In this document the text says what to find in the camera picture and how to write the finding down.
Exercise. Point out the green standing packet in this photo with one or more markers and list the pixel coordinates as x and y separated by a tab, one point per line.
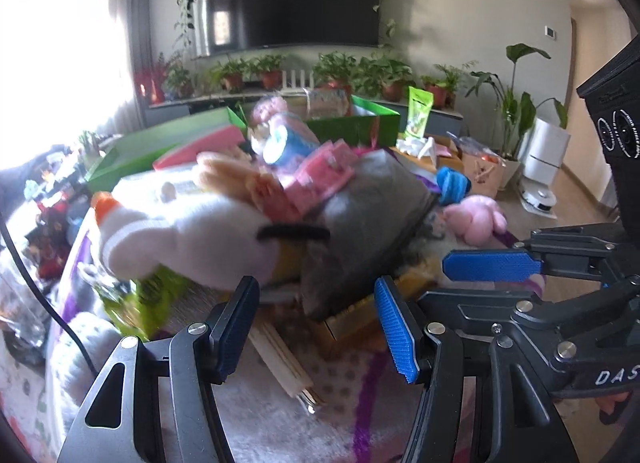
417	113

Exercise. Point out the pink plush toy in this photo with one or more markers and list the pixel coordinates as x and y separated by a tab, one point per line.
475	218

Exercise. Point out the white tissue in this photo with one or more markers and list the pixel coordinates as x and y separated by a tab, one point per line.
412	147

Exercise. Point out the pink plastic hair clip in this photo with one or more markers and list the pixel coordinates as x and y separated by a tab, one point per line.
315	178

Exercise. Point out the grey fabric pouch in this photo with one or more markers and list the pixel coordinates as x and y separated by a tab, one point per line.
365	218

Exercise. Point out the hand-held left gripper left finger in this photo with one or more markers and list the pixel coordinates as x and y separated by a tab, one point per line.
237	328

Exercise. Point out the red decoration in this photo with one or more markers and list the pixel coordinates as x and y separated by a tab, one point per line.
150	80

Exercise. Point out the person's right hand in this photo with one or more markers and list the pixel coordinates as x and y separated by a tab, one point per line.
614	405

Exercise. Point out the yellow box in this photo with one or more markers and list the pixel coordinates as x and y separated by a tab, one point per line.
350	328

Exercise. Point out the large leaf floor plant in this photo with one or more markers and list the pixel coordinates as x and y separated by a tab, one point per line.
515	108

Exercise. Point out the white robot vacuum dock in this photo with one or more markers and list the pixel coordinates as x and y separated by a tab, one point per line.
547	143

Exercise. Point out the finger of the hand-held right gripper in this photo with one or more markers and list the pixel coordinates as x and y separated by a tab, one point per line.
490	264
475	308

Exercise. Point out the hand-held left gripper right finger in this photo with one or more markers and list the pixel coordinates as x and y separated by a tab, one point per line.
397	328

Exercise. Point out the purple grey blanket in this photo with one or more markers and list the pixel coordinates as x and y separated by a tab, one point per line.
340	393

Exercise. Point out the white plush duck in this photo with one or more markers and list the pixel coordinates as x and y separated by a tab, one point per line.
190	238

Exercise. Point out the green cardboard box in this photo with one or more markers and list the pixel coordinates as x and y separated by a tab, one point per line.
130	153

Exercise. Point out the pink flat box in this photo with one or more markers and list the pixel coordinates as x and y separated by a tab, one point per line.
200	148

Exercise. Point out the colourful snack pack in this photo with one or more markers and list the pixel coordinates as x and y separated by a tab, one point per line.
327	102

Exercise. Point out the wall switch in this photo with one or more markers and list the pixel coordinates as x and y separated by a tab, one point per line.
550	32

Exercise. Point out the green snack packet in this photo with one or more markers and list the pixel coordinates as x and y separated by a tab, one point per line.
145	298

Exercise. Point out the white picket fence decoration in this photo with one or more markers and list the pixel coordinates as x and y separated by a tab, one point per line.
295	80

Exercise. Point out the clear plastic bag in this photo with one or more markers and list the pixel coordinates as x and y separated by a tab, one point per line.
470	143

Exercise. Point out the wooden folding fan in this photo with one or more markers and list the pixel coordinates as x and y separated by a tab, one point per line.
285	368

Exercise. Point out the potted green plant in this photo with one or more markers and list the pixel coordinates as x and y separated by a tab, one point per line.
270	70
445	83
177	75
335	68
385	75
230	73

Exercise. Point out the grey curtain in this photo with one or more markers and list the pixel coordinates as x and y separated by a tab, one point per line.
137	43

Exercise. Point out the snack tub with blue lid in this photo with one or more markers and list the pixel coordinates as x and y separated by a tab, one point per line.
285	143

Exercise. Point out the red patterned bag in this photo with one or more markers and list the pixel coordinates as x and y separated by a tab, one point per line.
47	243

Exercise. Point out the tan plush bread toy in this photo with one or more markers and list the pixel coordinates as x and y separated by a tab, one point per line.
225	173

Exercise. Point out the paper gift bag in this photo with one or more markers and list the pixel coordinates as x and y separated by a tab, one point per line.
485	173

